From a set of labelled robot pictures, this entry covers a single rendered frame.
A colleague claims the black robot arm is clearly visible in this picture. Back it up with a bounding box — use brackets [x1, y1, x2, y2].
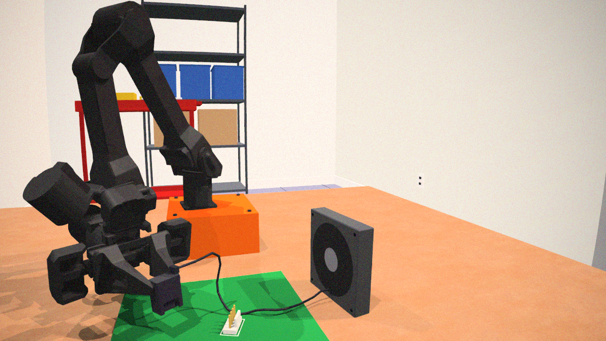
[23, 1, 223, 246]

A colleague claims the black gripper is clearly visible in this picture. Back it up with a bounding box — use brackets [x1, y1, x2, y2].
[46, 216, 192, 305]

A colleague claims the dark grey computer fan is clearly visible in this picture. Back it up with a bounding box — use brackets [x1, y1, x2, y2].
[310, 207, 374, 318]

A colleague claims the green circuit board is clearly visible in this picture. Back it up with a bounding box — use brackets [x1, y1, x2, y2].
[111, 271, 329, 341]

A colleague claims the black cable with plug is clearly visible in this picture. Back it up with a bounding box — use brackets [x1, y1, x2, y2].
[149, 252, 330, 316]

